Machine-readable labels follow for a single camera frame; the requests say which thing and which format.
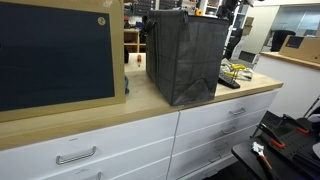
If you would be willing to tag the white box dark panel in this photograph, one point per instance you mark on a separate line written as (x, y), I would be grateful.
(248, 56)

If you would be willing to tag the white shelving unit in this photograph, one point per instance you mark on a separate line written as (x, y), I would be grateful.
(210, 8)

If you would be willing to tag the small dark office chair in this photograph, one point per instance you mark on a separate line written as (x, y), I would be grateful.
(233, 43)

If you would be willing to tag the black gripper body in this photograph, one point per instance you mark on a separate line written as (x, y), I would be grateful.
(229, 7)

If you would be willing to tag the grey fabric tote bag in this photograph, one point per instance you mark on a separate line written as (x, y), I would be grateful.
(186, 60)

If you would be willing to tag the black clamp orange tip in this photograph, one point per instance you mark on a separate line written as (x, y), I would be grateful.
(278, 144)
(302, 130)

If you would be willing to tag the blue fabric item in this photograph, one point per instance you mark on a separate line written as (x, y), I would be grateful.
(127, 85)

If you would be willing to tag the white counter wooden top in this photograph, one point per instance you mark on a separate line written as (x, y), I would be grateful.
(293, 86)

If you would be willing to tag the stacked small cardboard boxes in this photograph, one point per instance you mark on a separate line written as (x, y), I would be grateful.
(248, 26)

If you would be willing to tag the white printed cloth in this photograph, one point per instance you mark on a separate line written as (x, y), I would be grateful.
(248, 75)

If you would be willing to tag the yellow tape roll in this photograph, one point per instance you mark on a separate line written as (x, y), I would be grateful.
(199, 12)

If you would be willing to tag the black wedge tool holder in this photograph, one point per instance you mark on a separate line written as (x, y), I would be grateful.
(228, 81)

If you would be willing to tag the black side table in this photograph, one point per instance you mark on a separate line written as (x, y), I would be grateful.
(246, 156)

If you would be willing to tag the wooden workbench with shelves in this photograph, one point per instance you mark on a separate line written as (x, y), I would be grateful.
(131, 30)

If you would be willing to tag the cardboard box black label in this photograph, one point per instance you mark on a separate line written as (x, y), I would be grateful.
(306, 50)

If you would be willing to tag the white drawer cabinet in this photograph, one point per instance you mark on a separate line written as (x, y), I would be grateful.
(133, 140)

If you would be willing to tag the black rounded chair back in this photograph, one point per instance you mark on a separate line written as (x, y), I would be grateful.
(281, 40)

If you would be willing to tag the wood framed black board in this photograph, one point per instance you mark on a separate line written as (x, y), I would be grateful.
(60, 53)

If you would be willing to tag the black perforated plate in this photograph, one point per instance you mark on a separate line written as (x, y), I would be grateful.
(296, 146)

